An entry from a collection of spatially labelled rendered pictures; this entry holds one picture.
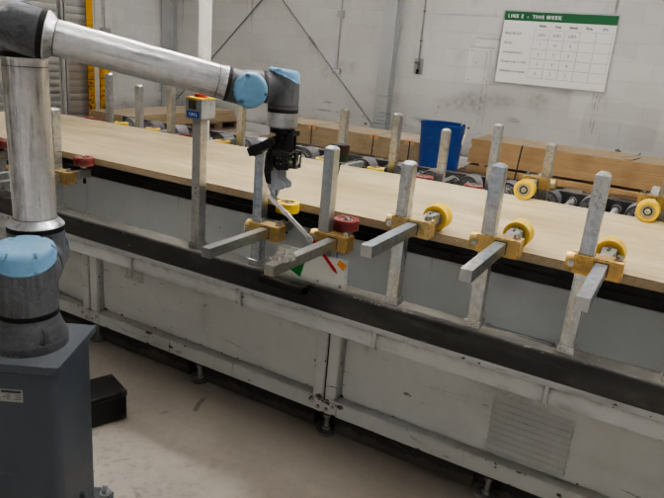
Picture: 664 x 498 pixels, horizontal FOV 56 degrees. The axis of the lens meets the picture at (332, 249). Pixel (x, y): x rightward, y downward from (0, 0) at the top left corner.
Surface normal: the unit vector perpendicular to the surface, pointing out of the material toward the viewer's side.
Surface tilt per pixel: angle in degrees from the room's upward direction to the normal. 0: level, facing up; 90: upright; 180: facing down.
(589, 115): 90
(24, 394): 90
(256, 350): 90
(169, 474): 0
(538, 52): 90
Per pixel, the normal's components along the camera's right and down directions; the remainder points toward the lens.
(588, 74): -0.51, 0.22
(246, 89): 0.34, 0.33
